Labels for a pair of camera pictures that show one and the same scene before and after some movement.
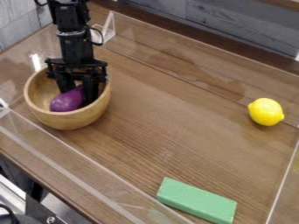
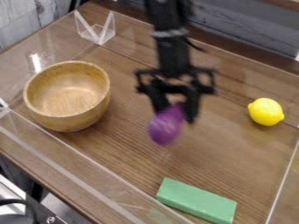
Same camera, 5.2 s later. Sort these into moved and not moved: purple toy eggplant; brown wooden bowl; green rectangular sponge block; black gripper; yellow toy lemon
Moved: black gripper; purple toy eggplant
Not moved: green rectangular sponge block; yellow toy lemon; brown wooden bowl
